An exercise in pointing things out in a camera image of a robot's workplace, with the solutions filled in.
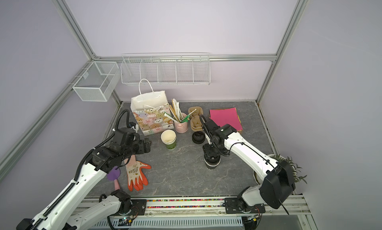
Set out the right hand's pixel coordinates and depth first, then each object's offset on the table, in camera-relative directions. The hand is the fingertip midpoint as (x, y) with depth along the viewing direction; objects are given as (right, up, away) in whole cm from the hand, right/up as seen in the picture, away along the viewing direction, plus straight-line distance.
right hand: (211, 152), depth 79 cm
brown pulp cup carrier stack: (-9, +15, +25) cm, 30 cm away
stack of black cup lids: (-7, +5, +17) cm, 19 cm away
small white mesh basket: (-73, +42, +18) cm, 87 cm away
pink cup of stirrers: (-21, +20, +16) cm, 33 cm away
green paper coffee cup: (-26, +6, +12) cm, 29 cm away
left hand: (-35, +6, -5) cm, 36 cm away
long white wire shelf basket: (-40, +51, +20) cm, 68 cm away
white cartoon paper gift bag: (-35, +23, +2) cm, 42 cm away
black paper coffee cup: (0, -4, -4) cm, 5 cm away
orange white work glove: (-43, -14, +3) cm, 45 cm away
